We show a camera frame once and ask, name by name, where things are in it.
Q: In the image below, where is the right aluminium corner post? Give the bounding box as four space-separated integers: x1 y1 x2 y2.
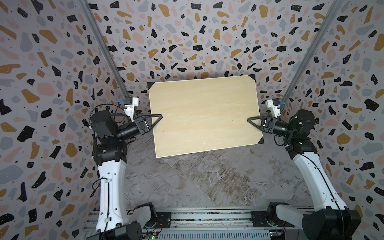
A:
282 0 344 106

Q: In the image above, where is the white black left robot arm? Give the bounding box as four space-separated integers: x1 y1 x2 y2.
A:
88 110 164 240

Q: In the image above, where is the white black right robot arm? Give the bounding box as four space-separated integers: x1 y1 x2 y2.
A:
247 110 362 240

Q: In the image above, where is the left aluminium corner post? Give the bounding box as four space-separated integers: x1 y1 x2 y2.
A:
78 0 131 97

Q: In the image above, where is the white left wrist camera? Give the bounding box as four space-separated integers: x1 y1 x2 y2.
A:
119 97 139 122

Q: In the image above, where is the light wooden drawing board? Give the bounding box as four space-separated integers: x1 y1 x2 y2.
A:
149 75 264 158

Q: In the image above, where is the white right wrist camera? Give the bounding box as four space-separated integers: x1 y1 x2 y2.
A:
267 98 285 119

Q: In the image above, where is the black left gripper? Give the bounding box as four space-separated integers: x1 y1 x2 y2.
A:
115 116 164 143

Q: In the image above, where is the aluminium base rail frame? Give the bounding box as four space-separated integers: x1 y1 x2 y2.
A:
82 203 337 240

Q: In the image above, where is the aluminium corner post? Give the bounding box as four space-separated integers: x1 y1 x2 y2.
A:
78 0 131 97
282 0 344 106

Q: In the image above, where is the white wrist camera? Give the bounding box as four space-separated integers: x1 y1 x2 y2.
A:
267 98 285 119
119 97 139 122

